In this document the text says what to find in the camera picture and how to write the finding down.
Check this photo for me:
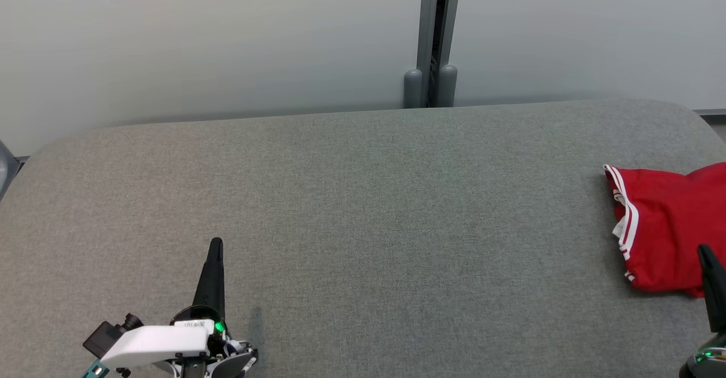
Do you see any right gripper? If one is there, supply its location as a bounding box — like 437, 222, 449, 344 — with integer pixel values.
679, 244, 726, 378

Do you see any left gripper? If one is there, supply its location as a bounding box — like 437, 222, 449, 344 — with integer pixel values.
170, 237, 259, 378

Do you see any red garment with striped trim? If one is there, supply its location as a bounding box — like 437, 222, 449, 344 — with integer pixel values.
602, 162, 726, 299

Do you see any grey rounded post foot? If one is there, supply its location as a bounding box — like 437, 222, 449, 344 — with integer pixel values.
403, 69, 424, 110
437, 64, 458, 108

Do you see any grey partition frame post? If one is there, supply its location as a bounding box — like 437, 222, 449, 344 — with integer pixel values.
416, 0, 463, 109

